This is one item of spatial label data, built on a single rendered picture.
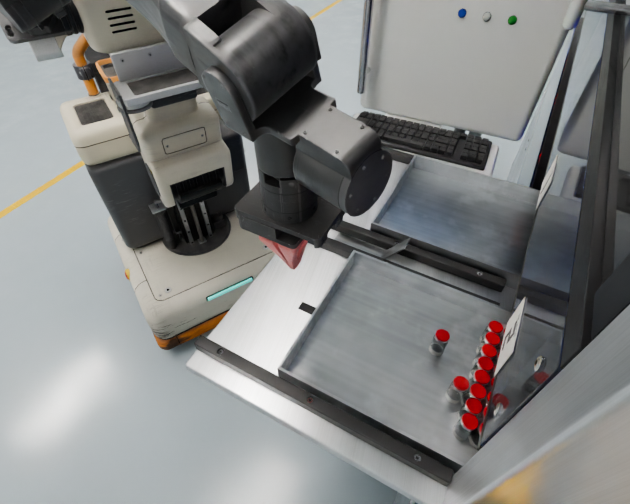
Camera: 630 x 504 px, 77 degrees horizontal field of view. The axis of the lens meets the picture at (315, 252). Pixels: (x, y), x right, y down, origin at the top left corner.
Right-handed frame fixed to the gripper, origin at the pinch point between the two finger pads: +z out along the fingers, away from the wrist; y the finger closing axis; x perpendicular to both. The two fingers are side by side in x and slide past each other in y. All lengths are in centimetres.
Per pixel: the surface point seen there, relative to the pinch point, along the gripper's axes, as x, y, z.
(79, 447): -30, -73, 107
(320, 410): -8.7, 8.1, 17.9
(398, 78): 87, -17, 17
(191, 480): -19, -33, 107
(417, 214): 37.5, 6.6, 20.2
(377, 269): 18.8, 5.2, 18.9
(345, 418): -8.0, 11.6, 17.9
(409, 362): 4.8, 16.4, 19.9
